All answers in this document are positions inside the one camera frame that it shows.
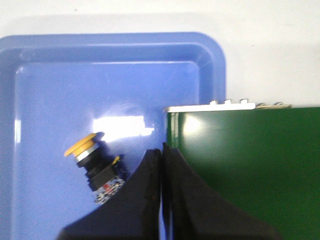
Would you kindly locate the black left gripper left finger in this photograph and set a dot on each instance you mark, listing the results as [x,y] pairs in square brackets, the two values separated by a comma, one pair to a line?
[131,214]

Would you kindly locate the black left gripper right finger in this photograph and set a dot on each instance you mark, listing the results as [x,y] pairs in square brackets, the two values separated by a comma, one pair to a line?
[192,210]

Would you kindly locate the yellow push button switch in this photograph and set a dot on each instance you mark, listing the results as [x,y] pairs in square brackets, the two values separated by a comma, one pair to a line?
[106,174]

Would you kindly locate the green conveyor belt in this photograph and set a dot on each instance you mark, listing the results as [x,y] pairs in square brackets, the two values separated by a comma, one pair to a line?
[265,161]

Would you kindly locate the blue plastic tray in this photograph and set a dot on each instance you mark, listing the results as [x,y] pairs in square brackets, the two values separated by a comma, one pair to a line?
[57,89]

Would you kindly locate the aluminium conveyor frame rail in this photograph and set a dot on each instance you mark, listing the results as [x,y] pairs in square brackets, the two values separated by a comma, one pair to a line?
[227,105]

